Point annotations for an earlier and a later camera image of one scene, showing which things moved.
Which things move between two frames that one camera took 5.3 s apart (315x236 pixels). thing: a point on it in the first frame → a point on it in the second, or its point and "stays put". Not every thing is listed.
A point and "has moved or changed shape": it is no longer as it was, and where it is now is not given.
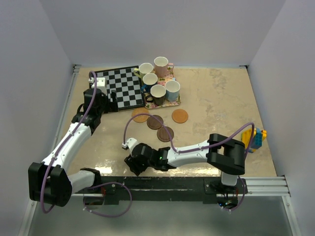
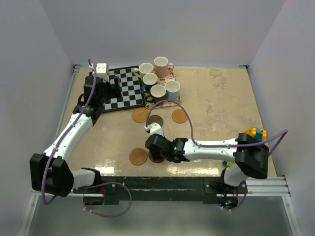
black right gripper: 132,163 → 156,156
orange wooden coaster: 179,116 stays put
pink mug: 161,64 stays put
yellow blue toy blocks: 259,135 stays put
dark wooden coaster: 154,123 stays put
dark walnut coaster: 163,135 has moved or changed shape
